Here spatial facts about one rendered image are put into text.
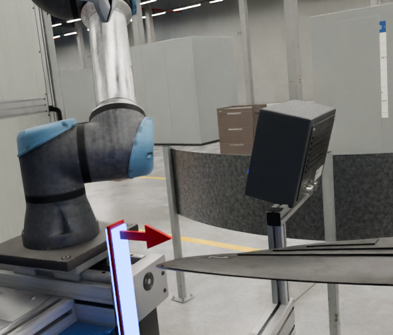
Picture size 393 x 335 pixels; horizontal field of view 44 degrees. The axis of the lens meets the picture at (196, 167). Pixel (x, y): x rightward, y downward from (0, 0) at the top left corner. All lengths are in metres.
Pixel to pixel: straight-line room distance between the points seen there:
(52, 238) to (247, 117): 6.34
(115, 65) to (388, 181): 1.48
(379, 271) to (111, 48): 0.83
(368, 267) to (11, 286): 0.83
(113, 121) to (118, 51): 0.18
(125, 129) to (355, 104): 5.98
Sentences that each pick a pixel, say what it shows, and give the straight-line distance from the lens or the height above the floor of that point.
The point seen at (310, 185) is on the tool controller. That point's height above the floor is 1.09.
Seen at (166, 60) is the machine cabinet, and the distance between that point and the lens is 10.55.
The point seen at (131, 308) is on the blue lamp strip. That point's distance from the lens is 0.51.
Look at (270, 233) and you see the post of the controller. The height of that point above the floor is 1.01.
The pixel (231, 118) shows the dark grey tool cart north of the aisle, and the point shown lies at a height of 0.74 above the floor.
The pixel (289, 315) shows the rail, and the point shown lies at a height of 0.84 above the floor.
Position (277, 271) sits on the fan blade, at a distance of 0.34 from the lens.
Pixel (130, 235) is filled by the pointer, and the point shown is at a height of 1.18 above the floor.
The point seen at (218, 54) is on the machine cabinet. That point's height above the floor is 1.88.
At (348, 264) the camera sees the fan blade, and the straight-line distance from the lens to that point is 0.36.
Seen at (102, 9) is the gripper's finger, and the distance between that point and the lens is 0.75.
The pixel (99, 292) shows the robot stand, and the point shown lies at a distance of 0.91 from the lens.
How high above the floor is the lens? 1.32
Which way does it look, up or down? 10 degrees down
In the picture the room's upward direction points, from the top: 5 degrees counter-clockwise
